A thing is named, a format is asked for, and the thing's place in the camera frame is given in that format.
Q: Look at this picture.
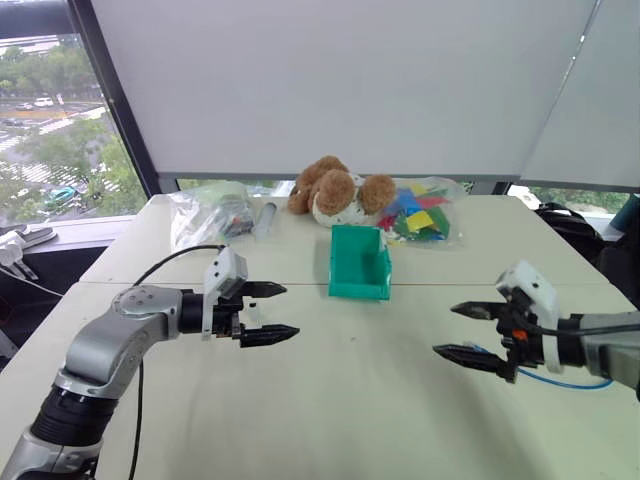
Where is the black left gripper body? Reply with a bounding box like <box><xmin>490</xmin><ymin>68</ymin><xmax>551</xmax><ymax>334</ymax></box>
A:
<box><xmin>211</xmin><ymin>281</ymin><xmax>254</xmax><ymax>347</ymax></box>

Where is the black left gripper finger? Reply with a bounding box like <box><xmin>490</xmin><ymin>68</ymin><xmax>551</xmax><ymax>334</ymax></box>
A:
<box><xmin>244</xmin><ymin>281</ymin><xmax>289</xmax><ymax>301</ymax></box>
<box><xmin>238</xmin><ymin>324</ymin><xmax>301</xmax><ymax>349</ymax></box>

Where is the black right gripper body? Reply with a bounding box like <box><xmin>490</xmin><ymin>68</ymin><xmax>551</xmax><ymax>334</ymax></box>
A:
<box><xmin>496</xmin><ymin>288</ymin><xmax>547</xmax><ymax>385</ymax></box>

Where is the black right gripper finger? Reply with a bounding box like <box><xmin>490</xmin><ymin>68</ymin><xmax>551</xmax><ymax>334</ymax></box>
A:
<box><xmin>432</xmin><ymin>343</ymin><xmax>507</xmax><ymax>375</ymax></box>
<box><xmin>449</xmin><ymin>300</ymin><xmax>509</xmax><ymax>322</ymax></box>

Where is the blue cable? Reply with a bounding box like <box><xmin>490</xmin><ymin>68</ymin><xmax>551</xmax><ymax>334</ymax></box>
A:
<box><xmin>463</xmin><ymin>341</ymin><xmax>615</xmax><ymax>392</ymax></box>

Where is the grey plastic tube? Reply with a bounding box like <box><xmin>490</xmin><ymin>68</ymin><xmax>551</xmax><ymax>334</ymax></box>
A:
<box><xmin>253</xmin><ymin>200</ymin><xmax>279</xmax><ymax>242</ymax></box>

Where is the clear bag of small parts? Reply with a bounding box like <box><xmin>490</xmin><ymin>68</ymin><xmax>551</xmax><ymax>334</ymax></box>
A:
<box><xmin>168</xmin><ymin>181</ymin><xmax>257</xmax><ymax>254</ymax></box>

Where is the green plastic bin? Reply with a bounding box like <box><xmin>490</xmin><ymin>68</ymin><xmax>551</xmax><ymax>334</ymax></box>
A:
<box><xmin>327</xmin><ymin>224</ymin><xmax>393</xmax><ymax>302</ymax></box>

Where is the clear bag of colourful blocks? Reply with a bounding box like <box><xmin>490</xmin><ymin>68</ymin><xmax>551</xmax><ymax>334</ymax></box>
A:
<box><xmin>377</xmin><ymin>175</ymin><xmax>469</xmax><ymax>250</ymax></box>

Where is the brown and white plush dog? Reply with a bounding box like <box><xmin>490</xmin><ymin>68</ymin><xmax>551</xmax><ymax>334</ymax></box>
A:
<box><xmin>287</xmin><ymin>155</ymin><xmax>398</xmax><ymax>231</ymax></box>

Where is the black backpack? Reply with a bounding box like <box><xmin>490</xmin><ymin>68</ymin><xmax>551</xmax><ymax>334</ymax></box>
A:
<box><xmin>534</xmin><ymin>201</ymin><xmax>607</xmax><ymax>262</ymax></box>

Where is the black chair back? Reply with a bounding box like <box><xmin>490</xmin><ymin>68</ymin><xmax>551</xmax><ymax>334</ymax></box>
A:
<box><xmin>597</xmin><ymin>229</ymin><xmax>640</xmax><ymax>307</ymax></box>

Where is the teal object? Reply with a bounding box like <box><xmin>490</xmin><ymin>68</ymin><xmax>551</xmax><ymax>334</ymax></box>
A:
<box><xmin>611</xmin><ymin>192</ymin><xmax>640</xmax><ymax>234</ymax></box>

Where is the dark grey slipper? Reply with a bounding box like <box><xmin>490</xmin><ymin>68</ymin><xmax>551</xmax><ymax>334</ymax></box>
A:
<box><xmin>0</xmin><ymin>224</ymin><xmax>55</xmax><ymax>247</ymax></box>

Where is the narrow white roller blind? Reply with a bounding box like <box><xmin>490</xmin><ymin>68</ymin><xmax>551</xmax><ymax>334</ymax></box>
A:
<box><xmin>519</xmin><ymin>0</ymin><xmax>640</xmax><ymax>191</ymax></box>

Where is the large white roller blind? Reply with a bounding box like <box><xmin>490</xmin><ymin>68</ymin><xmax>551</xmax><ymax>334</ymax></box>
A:
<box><xmin>89</xmin><ymin>0</ymin><xmax>601</xmax><ymax>177</ymax></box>

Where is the white object on sill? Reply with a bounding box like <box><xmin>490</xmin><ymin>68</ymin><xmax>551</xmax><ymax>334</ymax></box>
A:
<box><xmin>0</xmin><ymin>234</ymin><xmax>27</xmax><ymax>267</ymax></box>

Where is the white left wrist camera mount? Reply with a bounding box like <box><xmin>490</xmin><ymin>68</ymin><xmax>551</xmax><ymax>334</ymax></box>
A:
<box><xmin>201</xmin><ymin>246</ymin><xmax>250</xmax><ymax>341</ymax></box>

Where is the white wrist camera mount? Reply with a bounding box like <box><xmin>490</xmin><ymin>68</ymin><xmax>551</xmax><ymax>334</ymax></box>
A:
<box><xmin>201</xmin><ymin>246</ymin><xmax>250</xmax><ymax>341</ymax></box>
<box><xmin>494</xmin><ymin>259</ymin><xmax>561</xmax><ymax>374</ymax></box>

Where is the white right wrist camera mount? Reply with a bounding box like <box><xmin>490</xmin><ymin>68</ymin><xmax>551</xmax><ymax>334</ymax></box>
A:
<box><xmin>494</xmin><ymin>259</ymin><xmax>561</xmax><ymax>374</ymax></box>

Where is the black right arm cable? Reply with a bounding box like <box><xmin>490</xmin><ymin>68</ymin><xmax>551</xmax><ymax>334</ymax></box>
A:
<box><xmin>524</xmin><ymin>319</ymin><xmax>640</xmax><ymax>339</ymax></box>

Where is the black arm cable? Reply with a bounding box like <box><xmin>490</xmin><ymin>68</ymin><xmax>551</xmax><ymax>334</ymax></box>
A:
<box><xmin>524</xmin><ymin>319</ymin><xmax>640</xmax><ymax>339</ymax></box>
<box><xmin>127</xmin><ymin>243</ymin><xmax>226</xmax><ymax>480</ymax></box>

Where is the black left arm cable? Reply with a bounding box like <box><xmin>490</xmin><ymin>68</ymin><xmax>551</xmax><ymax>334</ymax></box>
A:
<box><xmin>127</xmin><ymin>243</ymin><xmax>226</xmax><ymax>480</ymax></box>

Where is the black window frame post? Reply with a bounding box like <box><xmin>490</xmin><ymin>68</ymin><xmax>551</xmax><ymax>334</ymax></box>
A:
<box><xmin>66</xmin><ymin>0</ymin><xmax>164</xmax><ymax>197</ymax></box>

